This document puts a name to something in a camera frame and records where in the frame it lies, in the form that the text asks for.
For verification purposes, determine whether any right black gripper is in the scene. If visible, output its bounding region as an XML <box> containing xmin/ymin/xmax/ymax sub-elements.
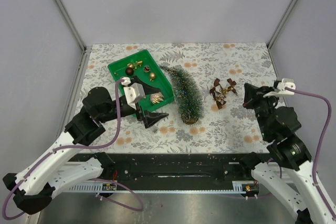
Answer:
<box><xmin>241</xmin><ymin>82</ymin><xmax>279</xmax><ymax>138</ymax></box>

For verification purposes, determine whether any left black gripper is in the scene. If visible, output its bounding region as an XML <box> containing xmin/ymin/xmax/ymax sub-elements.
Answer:
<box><xmin>99</xmin><ymin>76</ymin><xmax>170</xmax><ymax>127</ymax></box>

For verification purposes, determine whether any brown ribbon pinecone ornament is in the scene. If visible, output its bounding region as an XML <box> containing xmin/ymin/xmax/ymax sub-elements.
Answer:
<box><xmin>209</xmin><ymin>78</ymin><xmax>238</xmax><ymax>110</ymax></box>

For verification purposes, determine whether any green plastic tray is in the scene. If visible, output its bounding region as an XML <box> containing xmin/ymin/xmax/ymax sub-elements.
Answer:
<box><xmin>108</xmin><ymin>49</ymin><xmax>174</xmax><ymax>112</ymax></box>

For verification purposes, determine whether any small green christmas tree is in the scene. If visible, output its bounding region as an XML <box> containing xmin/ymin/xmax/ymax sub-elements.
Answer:
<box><xmin>160</xmin><ymin>66</ymin><xmax>204</xmax><ymax>125</ymax></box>

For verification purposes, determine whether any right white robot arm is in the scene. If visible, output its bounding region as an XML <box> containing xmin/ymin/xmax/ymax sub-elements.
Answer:
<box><xmin>239</xmin><ymin>79</ymin><xmax>335</xmax><ymax>223</ymax></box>

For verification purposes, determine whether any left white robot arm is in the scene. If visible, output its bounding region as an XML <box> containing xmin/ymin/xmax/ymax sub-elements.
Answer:
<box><xmin>2</xmin><ymin>76</ymin><xmax>168</xmax><ymax>220</ymax></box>

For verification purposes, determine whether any gold striped bauble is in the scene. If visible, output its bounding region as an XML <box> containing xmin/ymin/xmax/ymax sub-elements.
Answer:
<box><xmin>150</xmin><ymin>92</ymin><xmax>164</xmax><ymax>104</ymax></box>

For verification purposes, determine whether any gold small ball ornament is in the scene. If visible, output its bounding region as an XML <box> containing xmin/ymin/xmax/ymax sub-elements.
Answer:
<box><xmin>149</xmin><ymin>72</ymin><xmax>156</xmax><ymax>81</ymax></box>

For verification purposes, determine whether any small pinecone ornament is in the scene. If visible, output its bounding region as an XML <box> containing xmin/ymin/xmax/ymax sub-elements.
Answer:
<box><xmin>143</xmin><ymin>66</ymin><xmax>150</xmax><ymax>73</ymax></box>

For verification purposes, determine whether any dark brown ball ornament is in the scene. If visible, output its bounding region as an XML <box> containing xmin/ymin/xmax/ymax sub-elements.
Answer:
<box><xmin>125</xmin><ymin>67</ymin><xmax>134</xmax><ymax>76</ymax></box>

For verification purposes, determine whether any floral patterned table mat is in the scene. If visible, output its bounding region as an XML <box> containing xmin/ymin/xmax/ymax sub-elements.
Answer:
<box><xmin>79</xmin><ymin>42</ymin><xmax>276</xmax><ymax>153</ymax></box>

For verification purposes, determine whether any gold bell green ornament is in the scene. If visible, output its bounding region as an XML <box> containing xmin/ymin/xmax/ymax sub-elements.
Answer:
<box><xmin>127</xmin><ymin>61</ymin><xmax>143</xmax><ymax>69</ymax></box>

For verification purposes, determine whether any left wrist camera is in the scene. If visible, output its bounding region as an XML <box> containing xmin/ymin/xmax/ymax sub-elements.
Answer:
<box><xmin>120</xmin><ymin>76</ymin><xmax>145</xmax><ymax>109</ymax></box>

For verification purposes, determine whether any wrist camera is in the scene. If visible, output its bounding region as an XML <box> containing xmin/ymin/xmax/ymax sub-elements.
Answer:
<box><xmin>120</xmin><ymin>76</ymin><xmax>145</xmax><ymax>109</ymax></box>
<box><xmin>263</xmin><ymin>78</ymin><xmax>296</xmax><ymax>98</ymax></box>

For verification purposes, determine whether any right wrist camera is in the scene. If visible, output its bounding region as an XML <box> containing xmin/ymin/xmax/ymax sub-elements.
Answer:
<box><xmin>263</xmin><ymin>78</ymin><xmax>296</xmax><ymax>98</ymax></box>

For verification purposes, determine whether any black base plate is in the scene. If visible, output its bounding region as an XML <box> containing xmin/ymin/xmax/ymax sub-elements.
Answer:
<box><xmin>71</xmin><ymin>152</ymin><xmax>270</xmax><ymax>183</ymax></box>

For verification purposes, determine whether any white slotted cable duct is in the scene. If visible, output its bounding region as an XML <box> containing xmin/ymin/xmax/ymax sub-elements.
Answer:
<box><xmin>65</xmin><ymin>180</ymin><xmax>259</xmax><ymax>194</ymax></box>

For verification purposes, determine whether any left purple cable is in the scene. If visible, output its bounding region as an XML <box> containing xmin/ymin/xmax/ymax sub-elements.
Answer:
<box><xmin>3</xmin><ymin>78</ymin><xmax>144</xmax><ymax>221</ymax></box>

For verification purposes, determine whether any right aluminium frame post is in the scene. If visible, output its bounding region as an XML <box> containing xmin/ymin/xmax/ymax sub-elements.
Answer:
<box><xmin>267</xmin><ymin>0</ymin><xmax>299</xmax><ymax>50</ymax></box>

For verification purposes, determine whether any aluminium frame post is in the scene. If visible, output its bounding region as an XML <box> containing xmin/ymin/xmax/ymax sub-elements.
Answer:
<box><xmin>267</xmin><ymin>0</ymin><xmax>299</xmax><ymax>50</ymax></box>
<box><xmin>53</xmin><ymin>0</ymin><xmax>87</xmax><ymax>51</ymax></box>

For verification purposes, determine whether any left aluminium frame post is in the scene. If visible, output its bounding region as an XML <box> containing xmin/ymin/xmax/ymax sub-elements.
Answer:
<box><xmin>53</xmin><ymin>0</ymin><xmax>87</xmax><ymax>51</ymax></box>

